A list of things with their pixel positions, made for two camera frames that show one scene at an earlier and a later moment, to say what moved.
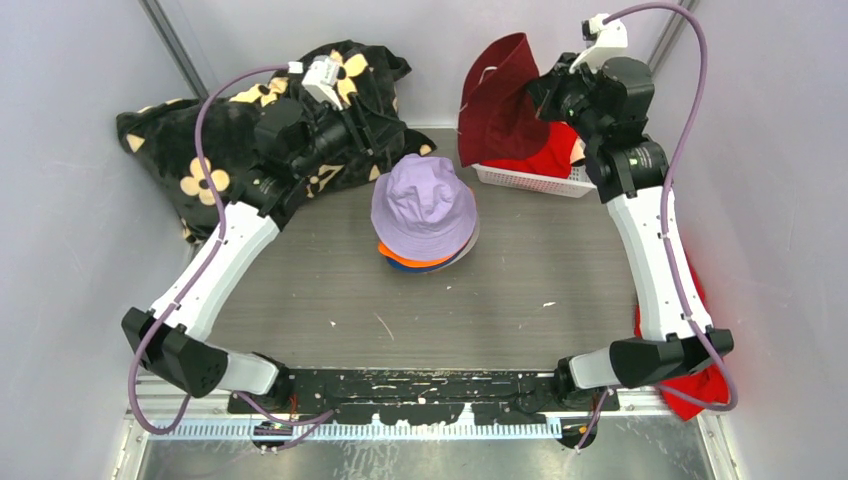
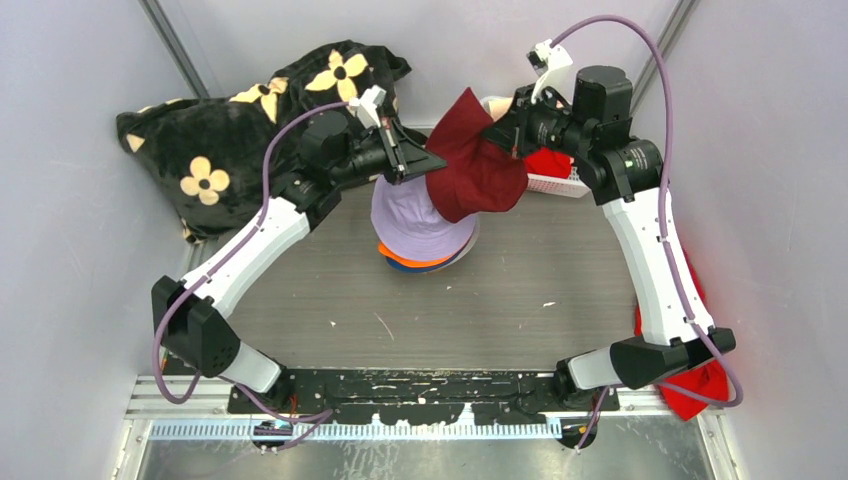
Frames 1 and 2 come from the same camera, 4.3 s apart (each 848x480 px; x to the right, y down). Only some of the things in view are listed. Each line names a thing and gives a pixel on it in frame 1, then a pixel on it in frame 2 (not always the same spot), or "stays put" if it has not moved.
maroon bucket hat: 498,117 to 480,174
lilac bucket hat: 421,211 stays put
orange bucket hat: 420,263 stays put
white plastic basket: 578,184 stays put
